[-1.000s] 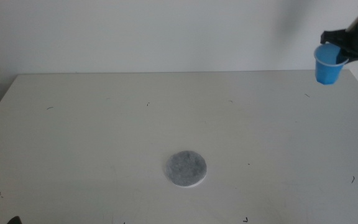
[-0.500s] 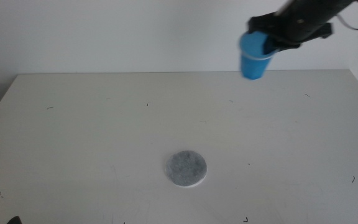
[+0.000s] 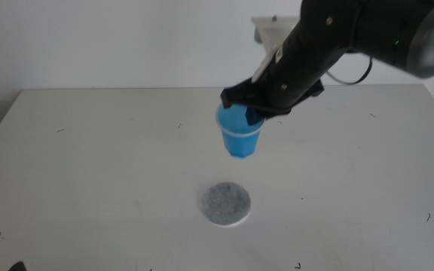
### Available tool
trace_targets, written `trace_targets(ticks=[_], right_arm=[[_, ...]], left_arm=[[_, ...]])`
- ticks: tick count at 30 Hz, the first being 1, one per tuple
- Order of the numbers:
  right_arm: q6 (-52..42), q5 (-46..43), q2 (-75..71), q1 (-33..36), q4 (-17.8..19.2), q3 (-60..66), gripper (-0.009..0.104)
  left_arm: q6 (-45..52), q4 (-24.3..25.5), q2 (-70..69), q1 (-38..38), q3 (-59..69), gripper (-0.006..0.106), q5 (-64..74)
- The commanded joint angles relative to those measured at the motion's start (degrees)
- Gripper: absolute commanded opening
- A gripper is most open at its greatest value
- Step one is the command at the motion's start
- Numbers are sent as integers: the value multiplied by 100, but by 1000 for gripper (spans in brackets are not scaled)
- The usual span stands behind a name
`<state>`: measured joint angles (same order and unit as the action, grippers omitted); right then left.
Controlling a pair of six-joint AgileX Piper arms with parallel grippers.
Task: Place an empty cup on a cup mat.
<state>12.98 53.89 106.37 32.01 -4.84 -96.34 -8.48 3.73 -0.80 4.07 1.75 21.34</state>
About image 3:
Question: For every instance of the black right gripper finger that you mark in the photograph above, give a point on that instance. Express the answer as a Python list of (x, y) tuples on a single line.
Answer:
[(254, 116), (279, 111)]

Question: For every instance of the blue plastic cup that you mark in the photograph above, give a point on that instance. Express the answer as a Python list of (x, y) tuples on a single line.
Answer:
[(239, 139)]

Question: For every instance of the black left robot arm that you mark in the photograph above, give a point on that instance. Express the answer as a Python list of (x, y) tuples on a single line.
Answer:
[(17, 267)]

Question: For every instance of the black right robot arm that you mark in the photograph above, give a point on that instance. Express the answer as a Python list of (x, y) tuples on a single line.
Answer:
[(390, 30)]

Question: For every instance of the round grey felt cup mat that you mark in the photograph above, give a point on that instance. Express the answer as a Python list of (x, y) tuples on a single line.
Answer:
[(225, 204)]

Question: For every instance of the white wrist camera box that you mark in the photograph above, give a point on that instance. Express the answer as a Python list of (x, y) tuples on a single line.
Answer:
[(273, 30)]

